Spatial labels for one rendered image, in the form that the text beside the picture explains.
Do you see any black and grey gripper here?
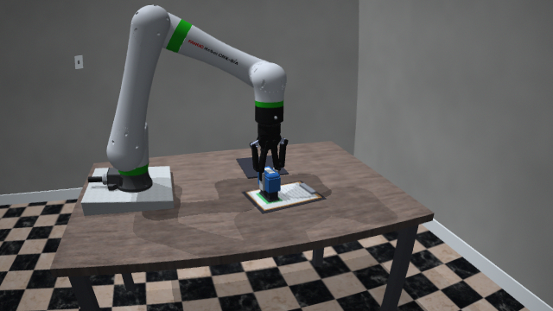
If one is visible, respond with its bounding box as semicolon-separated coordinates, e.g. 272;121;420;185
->
250;124;288;191

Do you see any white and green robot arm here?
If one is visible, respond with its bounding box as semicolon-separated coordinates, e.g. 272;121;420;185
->
88;5;287;193

